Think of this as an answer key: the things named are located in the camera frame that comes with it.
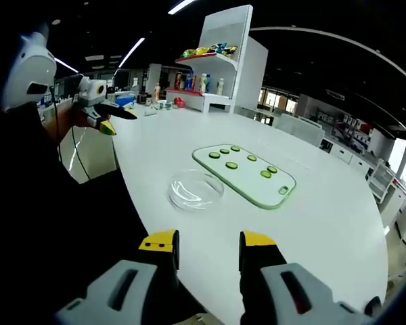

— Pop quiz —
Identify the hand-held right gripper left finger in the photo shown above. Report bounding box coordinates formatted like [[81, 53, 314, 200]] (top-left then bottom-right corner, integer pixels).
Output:
[[55, 229, 207, 325]]

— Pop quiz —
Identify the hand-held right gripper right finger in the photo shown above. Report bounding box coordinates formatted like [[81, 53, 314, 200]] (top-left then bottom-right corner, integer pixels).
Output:
[[239, 230, 373, 325]]

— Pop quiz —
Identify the clear glass petri dish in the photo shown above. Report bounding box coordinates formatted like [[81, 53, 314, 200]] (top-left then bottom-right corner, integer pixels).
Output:
[[166, 175, 224, 213]]

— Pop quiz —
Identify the clear glass bowl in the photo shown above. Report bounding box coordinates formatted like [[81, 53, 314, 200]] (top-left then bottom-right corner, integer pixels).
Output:
[[166, 169, 225, 210]]

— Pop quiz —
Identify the group of green cucumber slices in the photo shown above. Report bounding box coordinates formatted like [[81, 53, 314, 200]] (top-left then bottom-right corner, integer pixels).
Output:
[[208, 146, 279, 179]]

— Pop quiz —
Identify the blue storage box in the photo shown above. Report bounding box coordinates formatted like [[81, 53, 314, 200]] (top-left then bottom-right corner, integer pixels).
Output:
[[115, 94, 137, 108]]

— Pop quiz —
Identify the long ceiling light strip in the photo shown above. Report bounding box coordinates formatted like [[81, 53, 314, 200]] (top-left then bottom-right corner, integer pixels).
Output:
[[53, 57, 79, 74], [118, 37, 146, 68], [168, 0, 196, 15]]

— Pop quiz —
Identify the person's dark clothing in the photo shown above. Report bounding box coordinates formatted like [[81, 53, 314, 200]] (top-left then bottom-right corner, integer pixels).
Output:
[[0, 101, 150, 325]]

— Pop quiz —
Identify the pile of colourful snack packets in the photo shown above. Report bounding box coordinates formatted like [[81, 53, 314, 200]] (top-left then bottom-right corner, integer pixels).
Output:
[[181, 43, 238, 58]]

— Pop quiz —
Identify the white green-edged cutting board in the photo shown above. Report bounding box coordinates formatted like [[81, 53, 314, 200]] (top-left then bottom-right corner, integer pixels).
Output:
[[191, 144, 297, 211]]

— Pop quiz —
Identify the white display shelf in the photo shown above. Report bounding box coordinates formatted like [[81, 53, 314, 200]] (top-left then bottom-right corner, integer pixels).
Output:
[[164, 5, 269, 114]]

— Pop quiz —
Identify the white low cabinet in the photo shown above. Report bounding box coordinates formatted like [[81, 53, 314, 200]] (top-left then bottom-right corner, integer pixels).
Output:
[[330, 144, 373, 177]]

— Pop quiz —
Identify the background goods rack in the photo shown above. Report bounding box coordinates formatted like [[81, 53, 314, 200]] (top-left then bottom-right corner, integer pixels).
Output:
[[331, 113, 375, 147]]

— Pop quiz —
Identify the thin black cable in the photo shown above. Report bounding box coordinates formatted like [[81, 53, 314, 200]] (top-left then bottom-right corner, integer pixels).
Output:
[[49, 86, 92, 180]]

